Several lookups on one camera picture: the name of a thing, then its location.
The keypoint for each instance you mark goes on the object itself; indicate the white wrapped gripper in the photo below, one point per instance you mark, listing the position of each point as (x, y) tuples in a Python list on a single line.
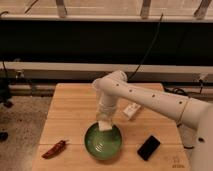
[(106, 108)]

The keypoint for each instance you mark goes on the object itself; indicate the white sponge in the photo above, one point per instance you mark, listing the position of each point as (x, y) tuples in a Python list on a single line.
[(104, 126)]

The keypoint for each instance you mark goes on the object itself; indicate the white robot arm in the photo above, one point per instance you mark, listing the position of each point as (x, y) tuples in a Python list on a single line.
[(194, 113)]

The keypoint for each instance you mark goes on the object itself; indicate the green ceramic bowl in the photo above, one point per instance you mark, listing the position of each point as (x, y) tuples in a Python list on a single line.
[(103, 145)]

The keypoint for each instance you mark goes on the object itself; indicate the white power strip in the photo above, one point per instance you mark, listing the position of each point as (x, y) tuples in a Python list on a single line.
[(131, 110)]

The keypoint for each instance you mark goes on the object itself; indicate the wooden table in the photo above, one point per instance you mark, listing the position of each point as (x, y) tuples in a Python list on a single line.
[(72, 112)]

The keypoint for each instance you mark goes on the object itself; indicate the black smartphone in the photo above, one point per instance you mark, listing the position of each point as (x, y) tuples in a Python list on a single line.
[(148, 147)]

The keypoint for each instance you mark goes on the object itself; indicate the red chili pepper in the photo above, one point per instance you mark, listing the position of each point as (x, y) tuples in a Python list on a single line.
[(55, 150)]

